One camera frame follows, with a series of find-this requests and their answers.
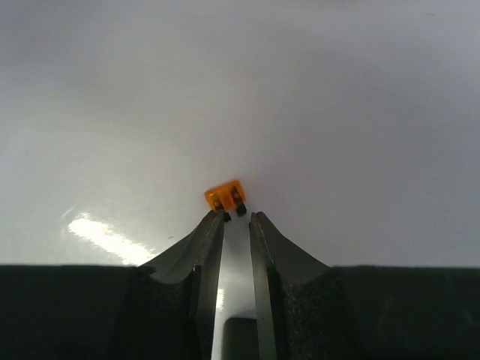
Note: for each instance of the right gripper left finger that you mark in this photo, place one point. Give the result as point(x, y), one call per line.
point(162, 309)

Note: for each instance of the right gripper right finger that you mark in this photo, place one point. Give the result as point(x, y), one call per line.
point(306, 309)

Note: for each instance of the orange fuse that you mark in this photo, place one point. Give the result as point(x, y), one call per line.
point(227, 197)

